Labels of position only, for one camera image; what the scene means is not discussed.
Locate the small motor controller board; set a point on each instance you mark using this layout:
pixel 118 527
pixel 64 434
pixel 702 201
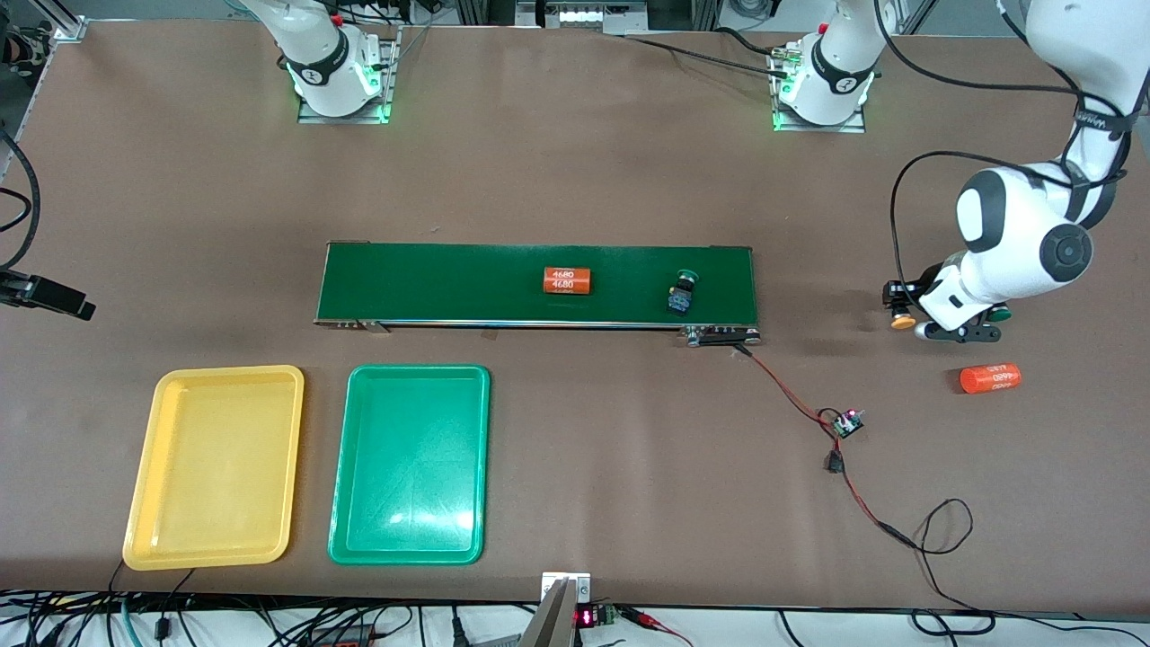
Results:
pixel 847 424

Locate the green belt conveyor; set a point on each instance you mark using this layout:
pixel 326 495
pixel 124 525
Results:
pixel 539 305

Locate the green plastic tray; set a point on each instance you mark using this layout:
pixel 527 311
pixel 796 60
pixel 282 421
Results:
pixel 409 467

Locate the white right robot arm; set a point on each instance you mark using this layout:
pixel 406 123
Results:
pixel 323 54

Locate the red alligator clip lead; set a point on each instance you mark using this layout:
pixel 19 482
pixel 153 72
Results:
pixel 647 618

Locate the yellow plastic tray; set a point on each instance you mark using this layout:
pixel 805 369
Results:
pixel 216 467

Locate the aluminium frame rack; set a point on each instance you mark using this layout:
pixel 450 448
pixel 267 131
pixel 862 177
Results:
pixel 705 13

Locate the yellow mushroom push button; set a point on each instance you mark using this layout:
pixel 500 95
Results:
pixel 903 321

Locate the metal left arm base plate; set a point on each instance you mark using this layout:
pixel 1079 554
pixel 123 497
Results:
pixel 853 126

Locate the white lit device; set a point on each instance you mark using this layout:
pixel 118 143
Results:
pixel 593 16

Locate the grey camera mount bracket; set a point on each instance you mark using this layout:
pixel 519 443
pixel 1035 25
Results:
pixel 561 589

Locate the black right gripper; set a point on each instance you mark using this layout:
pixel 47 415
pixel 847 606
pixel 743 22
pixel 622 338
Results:
pixel 43 296

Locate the green mushroom push button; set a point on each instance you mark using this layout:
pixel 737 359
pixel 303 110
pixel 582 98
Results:
pixel 1000 314
pixel 679 301

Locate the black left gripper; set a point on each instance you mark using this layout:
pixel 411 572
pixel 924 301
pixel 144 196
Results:
pixel 920 286

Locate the aluminium corner profile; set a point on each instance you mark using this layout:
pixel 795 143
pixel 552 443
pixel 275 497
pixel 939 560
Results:
pixel 72 27

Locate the red digit display module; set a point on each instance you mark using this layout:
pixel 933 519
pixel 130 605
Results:
pixel 588 617

